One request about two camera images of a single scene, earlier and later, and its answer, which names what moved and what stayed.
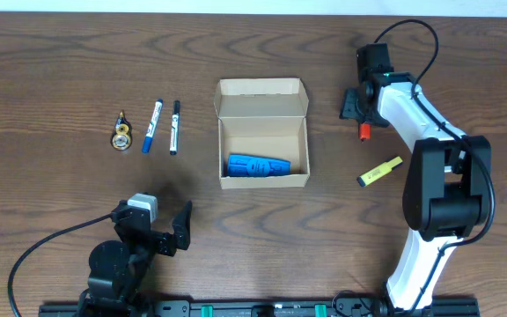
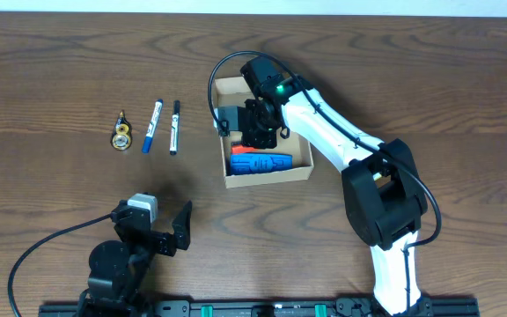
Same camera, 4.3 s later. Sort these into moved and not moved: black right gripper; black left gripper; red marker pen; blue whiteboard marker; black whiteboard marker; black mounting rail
Moved: black right gripper; red marker pen
Not moved: black whiteboard marker; black left gripper; blue whiteboard marker; black mounting rail
